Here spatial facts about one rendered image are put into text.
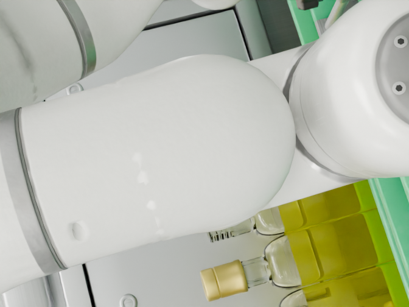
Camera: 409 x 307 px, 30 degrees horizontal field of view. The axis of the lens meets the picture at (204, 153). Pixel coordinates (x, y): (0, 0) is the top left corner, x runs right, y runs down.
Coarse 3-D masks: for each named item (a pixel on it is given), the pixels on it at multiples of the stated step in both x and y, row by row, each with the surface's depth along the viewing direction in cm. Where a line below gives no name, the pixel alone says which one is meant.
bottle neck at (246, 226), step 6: (246, 222) 82; (252, 222) 82; (228, 228) 81; (234, 228) 82; (240, 228) 82; (246, 228) 82; (252, 228) 82; (210, 234) 81; (216, 234) 81; (222, 234) 82; (228, 234) 82; (234, 234) 82; (240, 234) 83; (210, 240) 82; (216, 240) 82
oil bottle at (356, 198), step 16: (336, 192) 81; (352, 192) 82; (368, 192) 82; (272, 208) 81; (288, 208) 81; (304, 208) 81; (320, 208) 81; (336, 208) 81; (352, 208) 81; (368, 208) 82; (256, 224) 82; (272, 224) 80; (288, 224) 80; (304, 224) 81
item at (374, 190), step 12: (324, 0) 86; (336, 0) 86; (360, 0) 86; (312, 12) 85; (324, 12) 85; (372, 180) 81; (372, 192) 81; (384, 216) 80; (384, 228) 80; (396, 252) 79; (396, 264) 79; (408, 288) 78
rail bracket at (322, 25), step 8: (296, 0) 74; (304, 0) 72; (312, 0) 73; (320, 0) 74; (344, 0) 74; (352, 0) 75; (304, 8) 73; (312, 8) 73; (336, 8) 79; (344, 8) 78; (336, 16) 80; (320, 24) 84; (328, 24) 82; (320, 32) 84
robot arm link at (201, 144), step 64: (192, 64) 37; (256, 64) 49; (64, 128) 35; (128, 128) 35; (192, 128) 35; (256, 128) 35; (64, 192) 35; (128, 192) 35; (192, 192) 36; (256, 192) 37; (320, 192) 49; (64, 256) 36
